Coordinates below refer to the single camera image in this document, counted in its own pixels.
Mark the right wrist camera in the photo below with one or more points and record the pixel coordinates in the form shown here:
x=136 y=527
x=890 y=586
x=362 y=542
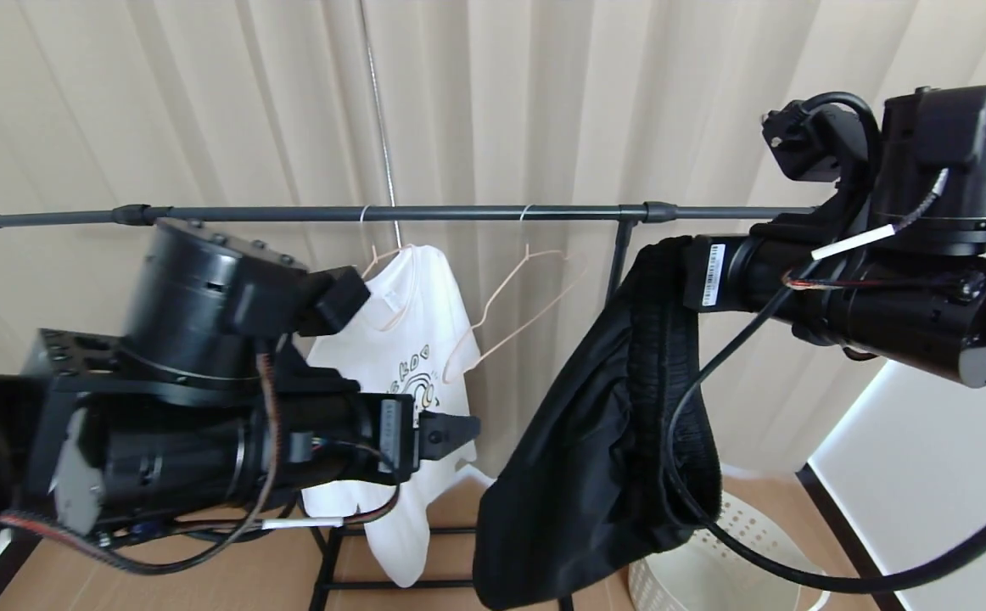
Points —
x=815 y=144

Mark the pink clothes hanger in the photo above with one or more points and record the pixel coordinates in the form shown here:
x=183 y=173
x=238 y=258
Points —
x=384 y=259
x=535 y=311

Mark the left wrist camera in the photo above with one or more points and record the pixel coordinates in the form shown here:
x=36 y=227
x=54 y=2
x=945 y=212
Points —
x=340 y=297

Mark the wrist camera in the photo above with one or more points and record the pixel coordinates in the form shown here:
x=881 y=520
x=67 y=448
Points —
x=340 y=297
x=815 y=144

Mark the black shorts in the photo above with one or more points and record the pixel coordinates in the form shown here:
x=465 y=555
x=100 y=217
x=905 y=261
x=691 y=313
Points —
x=586 y=441

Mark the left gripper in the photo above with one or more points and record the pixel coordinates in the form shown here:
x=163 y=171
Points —
x=349 y=424

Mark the beige curtain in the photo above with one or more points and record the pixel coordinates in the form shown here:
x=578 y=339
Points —
x=204 y=102

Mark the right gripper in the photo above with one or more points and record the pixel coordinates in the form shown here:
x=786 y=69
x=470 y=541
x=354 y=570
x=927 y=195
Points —
x=747 y=276

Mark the white laundry basket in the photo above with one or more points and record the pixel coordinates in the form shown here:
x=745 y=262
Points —
x=714 y=577

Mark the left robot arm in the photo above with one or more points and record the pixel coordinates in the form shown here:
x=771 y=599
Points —
x=187 y=288

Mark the black clothes rack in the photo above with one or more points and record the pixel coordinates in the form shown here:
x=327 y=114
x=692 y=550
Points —
x=459 y=212

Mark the white printed T-shirt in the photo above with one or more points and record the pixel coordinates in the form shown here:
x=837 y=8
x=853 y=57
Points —
x=391 y=356

